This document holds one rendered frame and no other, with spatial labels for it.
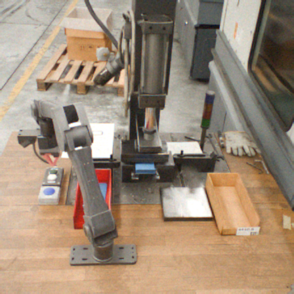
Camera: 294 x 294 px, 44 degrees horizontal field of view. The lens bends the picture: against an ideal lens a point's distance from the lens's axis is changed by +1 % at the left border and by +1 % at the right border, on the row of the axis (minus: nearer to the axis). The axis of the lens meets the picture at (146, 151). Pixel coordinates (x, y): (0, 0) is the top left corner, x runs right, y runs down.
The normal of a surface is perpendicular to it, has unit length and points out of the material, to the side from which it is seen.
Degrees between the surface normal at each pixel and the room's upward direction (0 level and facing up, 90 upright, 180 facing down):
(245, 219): 0
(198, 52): 90
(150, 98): 90
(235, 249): 0
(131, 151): 0
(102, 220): 54
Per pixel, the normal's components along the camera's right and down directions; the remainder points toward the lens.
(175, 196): 0.05, -0.82
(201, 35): 0.01, 0.57
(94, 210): 0.46, -0.07
